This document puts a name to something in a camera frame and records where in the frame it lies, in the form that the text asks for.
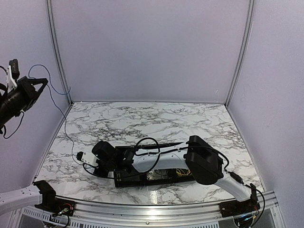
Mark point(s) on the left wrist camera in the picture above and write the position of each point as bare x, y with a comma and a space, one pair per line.
13, 74

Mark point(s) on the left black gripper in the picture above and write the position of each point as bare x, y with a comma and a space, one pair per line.
31, 95

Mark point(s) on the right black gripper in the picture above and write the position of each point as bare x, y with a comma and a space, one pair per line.
104, 174

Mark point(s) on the aluminium corner post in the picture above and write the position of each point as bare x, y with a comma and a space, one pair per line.
55, 46
242, 52

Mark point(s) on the aluminium front rail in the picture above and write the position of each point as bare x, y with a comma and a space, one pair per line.
89, 214

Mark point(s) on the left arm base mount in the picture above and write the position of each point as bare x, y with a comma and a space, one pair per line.
56, 205

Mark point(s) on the right aluminium corner post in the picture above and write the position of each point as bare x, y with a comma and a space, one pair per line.
242, 52

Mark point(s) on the left aluminium corner post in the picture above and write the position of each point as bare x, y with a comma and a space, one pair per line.
55, 46

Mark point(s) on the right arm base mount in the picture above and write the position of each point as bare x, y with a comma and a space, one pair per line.
235, 208

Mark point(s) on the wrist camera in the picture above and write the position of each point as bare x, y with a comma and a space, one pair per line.
87, 158
13, 74

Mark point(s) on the black three-compartment tray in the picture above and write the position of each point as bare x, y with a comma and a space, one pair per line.
154, 175

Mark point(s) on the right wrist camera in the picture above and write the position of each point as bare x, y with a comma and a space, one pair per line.
87, 158

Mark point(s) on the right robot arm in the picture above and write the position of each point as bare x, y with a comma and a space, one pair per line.
207, 165

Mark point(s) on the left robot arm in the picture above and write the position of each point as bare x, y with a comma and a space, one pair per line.
17, 161

